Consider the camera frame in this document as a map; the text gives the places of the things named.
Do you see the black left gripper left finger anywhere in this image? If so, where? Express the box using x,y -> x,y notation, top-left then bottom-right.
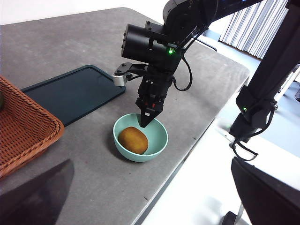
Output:
0,158 -> 75,225

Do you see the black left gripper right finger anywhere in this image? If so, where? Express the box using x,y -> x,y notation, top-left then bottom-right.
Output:
231,157 -> 300,225

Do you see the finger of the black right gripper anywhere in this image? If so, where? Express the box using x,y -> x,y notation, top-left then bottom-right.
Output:
140,111 -> 160,128

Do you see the teal ribbed bowl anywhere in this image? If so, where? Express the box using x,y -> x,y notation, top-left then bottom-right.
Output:
112,113 -> 169,163

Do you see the brown wicker basket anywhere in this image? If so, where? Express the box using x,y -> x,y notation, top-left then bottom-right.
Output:
0,75 -> 65,179

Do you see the dark green rectangular tray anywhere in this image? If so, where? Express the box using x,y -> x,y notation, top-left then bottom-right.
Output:
21,65 -> 126,127

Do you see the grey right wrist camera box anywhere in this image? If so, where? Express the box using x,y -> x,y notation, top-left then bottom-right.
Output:
112,71 -> 127,87

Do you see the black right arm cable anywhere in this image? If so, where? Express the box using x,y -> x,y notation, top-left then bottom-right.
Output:
172,55 -> 193,92

